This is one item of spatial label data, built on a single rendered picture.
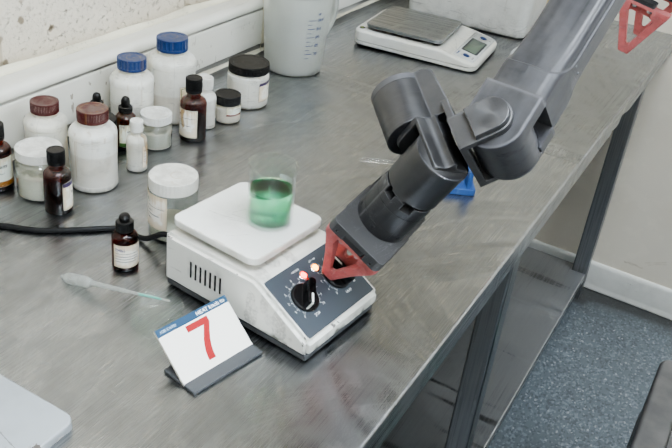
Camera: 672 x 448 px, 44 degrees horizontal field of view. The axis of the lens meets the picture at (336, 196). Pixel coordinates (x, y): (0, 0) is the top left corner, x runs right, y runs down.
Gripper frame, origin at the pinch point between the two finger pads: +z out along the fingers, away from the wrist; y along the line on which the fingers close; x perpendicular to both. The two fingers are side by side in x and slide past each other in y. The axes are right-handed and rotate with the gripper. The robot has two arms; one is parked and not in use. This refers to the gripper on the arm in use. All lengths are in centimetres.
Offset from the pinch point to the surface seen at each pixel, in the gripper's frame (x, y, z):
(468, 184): 4.8, -35.4, 4.9
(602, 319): 59, -127, 68
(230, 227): -10.8, 4.3, 3.0
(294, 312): 0.4, 7.7, 1.3
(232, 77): -34, -37, 23
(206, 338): -4.0, 14.1, 6.0
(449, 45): -16, -85, 18
